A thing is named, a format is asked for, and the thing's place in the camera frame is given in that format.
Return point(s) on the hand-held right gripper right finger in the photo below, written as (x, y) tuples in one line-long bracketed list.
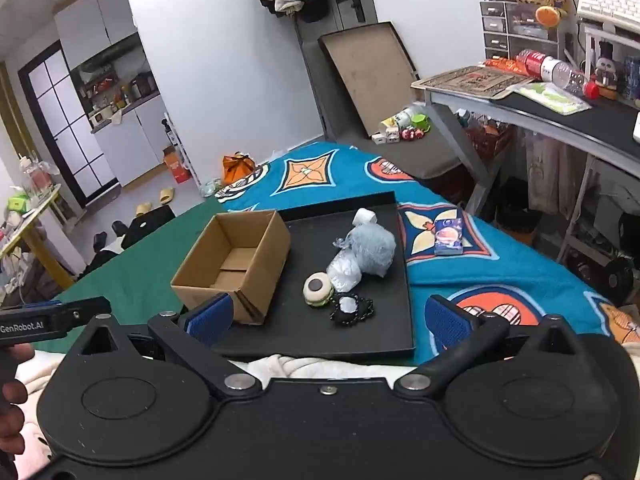
[(446, 322)]

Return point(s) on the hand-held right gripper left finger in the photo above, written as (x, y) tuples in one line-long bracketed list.
[(210, 319)]

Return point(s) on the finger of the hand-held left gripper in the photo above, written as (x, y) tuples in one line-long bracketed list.
[(90, 310)]

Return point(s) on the brown cardboard box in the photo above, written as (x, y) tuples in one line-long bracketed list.
[(235, 265)]

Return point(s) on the light blue fluffy ball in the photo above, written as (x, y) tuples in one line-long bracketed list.
[(375, 252)]

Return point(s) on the white clear plastic bag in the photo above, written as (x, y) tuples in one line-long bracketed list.
[(342, 270)]

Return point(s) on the black tray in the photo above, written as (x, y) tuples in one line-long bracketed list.
[(320, 280)]

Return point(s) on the person's left hand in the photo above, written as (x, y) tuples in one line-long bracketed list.
[(12, 390)]

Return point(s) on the teal printed blanket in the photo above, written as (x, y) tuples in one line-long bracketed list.
[(500, 280)]

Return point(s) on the black slipper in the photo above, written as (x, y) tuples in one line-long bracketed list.
[(120, 228), (100, 240)]

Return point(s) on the blue printed card box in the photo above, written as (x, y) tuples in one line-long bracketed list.
[(449, 237)]

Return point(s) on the yellow side table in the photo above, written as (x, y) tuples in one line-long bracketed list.
[(30, 232)]

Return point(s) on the black lace-edged white pad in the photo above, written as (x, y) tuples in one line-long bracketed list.
[(351, 307)]

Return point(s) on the black laptop bag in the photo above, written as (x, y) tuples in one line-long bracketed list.
[(149, 225)]

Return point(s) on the white fluffy blanket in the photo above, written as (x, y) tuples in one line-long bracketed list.
[(310, 362)]

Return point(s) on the burger squishy toy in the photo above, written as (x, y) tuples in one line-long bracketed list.
[(317, 291)]

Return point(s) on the yellow slipper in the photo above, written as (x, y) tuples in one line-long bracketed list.
[(165, 195), (143, 209)]

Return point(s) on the green tissue box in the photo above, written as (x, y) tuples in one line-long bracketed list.
[(17, 205)]

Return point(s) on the white wrapped roll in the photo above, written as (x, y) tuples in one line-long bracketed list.
[(365, 216)]

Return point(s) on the orange folded bag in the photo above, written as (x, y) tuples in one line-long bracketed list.
[(238, 167)]

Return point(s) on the orange carton box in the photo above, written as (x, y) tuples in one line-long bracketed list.
[(176, 162)]

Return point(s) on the grey low bench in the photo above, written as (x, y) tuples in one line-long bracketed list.
[(425, 152)]

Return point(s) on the beige tote bag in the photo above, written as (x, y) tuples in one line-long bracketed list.
[(550, 170)]

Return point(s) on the red storage basket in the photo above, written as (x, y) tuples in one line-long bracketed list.
[(487, 142)]

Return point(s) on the black framed sliding door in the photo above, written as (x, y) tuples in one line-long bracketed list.
[(60, 127)]

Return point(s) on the red spotted toy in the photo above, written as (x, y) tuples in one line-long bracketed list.
[(412, 134)]

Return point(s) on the white cube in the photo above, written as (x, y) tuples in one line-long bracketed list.
[(377, 138), (392, 135)]

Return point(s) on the green plastic toy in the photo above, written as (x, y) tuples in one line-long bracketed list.
[(420, 121)]

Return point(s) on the kitchen counter shelf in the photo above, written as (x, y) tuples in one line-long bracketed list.
[(115, 90)]

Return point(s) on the grey desk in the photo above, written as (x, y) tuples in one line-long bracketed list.
[(550, 115)]

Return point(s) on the brown patterned cardboard mat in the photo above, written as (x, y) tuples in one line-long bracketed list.
[(475, 81)]

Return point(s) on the green and white packet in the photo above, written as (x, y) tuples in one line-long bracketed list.
[(550, 96)]

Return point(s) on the orange snack packet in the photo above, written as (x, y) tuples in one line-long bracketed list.
[(505, 65)]

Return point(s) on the clear plastic bottle red cap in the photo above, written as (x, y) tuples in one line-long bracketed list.
[(557, 71)]

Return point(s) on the small doll figure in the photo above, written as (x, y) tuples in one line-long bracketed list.
[(607, 77)]

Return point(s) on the grey drawer organizer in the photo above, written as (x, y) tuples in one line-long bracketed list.
[(520, 30)]

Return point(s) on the orange plush toy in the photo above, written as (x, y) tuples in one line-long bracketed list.
[(548, 16)]

